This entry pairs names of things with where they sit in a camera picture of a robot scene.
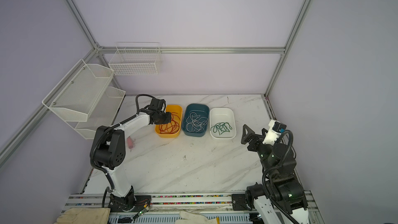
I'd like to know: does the red cable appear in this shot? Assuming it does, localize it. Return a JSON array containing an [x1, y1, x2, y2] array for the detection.
[[159, 111, 182, 135]]

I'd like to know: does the green cable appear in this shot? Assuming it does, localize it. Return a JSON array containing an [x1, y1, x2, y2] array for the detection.
[[210, 121, 233, 136]]

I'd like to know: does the white cable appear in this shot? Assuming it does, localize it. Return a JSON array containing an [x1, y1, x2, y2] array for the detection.
[[186, 110, 208, 133]]

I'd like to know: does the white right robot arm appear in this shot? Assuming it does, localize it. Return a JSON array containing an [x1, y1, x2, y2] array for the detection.
[[241, 120, 309, 224]]

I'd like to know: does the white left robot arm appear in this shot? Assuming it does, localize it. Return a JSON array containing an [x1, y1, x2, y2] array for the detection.
[[89, 94, 172, 212]]

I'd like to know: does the yellow plastic bin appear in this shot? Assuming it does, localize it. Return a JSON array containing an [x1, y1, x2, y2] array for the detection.
[[154, 105, 182, 138]]

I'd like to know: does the white plastic bin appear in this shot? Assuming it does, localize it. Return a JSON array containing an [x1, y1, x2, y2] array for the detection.
[[209, 107, 237, 141]]

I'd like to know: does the teal plastic bin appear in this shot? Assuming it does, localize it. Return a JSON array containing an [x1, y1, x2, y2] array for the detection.
[[182, 103, 210, 138]]

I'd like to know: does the white work glove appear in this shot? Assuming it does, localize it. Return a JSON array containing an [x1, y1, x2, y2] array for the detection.
[[175, 211, 220, 224]]

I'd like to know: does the beige cloth glove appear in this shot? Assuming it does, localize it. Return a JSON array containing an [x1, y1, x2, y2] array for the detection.
[[56, 208, 110, 224]]

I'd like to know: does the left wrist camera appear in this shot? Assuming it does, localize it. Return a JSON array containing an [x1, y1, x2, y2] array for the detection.
[[148, 98, 166, 111]]

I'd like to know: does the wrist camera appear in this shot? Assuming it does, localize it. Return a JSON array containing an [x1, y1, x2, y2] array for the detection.
[[148, 98, 166, 111], [262, 119, 287, 145]]

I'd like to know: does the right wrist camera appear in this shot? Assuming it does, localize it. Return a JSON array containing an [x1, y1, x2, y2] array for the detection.
[[262, 119, 287, 145]]

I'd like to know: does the purple pink-handled spatula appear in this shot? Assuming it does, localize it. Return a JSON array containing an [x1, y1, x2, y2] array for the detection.
[[126, 137, 135, 151]]

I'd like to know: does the white wire wall basket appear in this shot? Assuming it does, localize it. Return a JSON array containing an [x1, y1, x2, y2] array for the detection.
[[108, 42, 163, 76]]

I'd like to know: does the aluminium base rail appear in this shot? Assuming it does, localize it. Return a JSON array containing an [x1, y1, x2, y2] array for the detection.
[[61, 191, 325, 224]]

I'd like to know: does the white mesh wall shelf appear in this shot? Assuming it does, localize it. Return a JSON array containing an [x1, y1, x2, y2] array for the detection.
[[42, 60, 125, 140]]

